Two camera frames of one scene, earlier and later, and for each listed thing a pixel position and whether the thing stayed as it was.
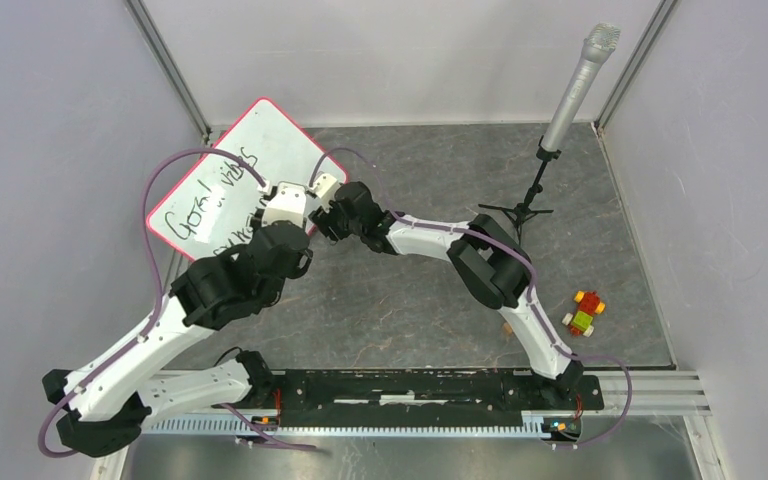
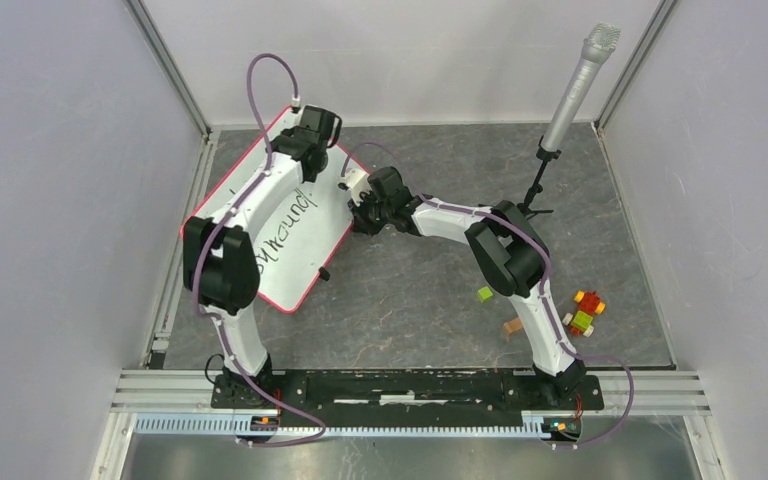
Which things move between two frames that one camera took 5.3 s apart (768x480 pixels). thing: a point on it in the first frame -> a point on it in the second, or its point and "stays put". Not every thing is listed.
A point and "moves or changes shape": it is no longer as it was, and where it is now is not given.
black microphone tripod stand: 521,212 stays put
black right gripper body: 331,215 -> 374,215
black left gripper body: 276,290 -> 321,167
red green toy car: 581,322 stays put
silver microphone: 599,44 stays put
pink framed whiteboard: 211,211 moves or changes shape
